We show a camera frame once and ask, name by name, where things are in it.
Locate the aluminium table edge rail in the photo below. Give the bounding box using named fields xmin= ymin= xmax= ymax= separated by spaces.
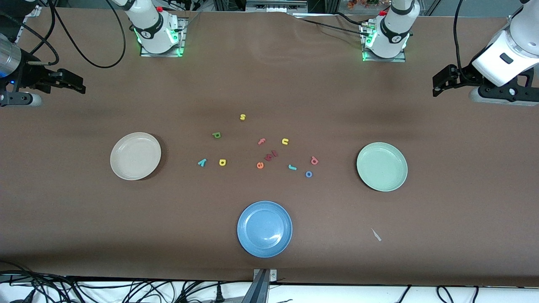
xmin=16 ymin=5 xmax=43 ymax=43

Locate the black cable across table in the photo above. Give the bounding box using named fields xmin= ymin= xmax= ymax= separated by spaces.
xmin=294 ymin=16 xmax=371 ymax=38
xmin=333 ymin=12 xmax=371 ymax=27

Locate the pale green round plate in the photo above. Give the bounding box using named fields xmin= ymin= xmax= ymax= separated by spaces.
xmin=356 ymin=142 xmax=408 ymax=192

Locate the grey metal camera post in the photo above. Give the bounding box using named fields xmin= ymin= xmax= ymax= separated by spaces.
xmin=242 ymin=268 xmax=278 ymax=303

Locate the dark aluminium frame structure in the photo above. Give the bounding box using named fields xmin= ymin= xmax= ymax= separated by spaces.
xmin=213 ymin=0 xmax=339 ymax=14

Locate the beige round plate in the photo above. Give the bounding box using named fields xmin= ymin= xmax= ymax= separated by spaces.
xmin=110 ymin=132 xmax=162 ymax=181

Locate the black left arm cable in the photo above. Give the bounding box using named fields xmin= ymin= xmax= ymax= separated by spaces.
xmin=453 ymin=0 xmax=469 ymax=82

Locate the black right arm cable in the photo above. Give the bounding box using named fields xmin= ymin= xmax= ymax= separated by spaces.
xmin=50 ymin=0 xmax=127 ymax=69
xmin=0 ymin=13 xmax=60 ymax=66

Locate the grey metal box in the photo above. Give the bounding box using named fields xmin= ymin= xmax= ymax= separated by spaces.
xmin=245 ymin=0 xmax=309 ymax=12

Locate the blue round plate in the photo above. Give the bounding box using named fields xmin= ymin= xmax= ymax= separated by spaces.
xmin=237 ymin=201 xmax=293 ymax=258

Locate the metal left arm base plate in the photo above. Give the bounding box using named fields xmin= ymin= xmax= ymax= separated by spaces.
xmin=360 ymin=21 xmax=407 ymax=63

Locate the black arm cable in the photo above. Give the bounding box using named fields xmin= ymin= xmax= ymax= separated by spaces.
xmin=50 ymin=0 xmax=127 ymax=69
xmin=453 ymin=0 xmax=469 ymax=82
xmin=0 ymin=13 xmax=60 ymax=66

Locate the brown table cover sheet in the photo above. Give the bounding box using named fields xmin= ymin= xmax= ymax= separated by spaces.
xmin=0 ymin=6 xmax=539 ymax=287

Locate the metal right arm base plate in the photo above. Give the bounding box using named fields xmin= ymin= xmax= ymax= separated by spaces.
xmin=140 ymin=18 xmax=186 ymax=57

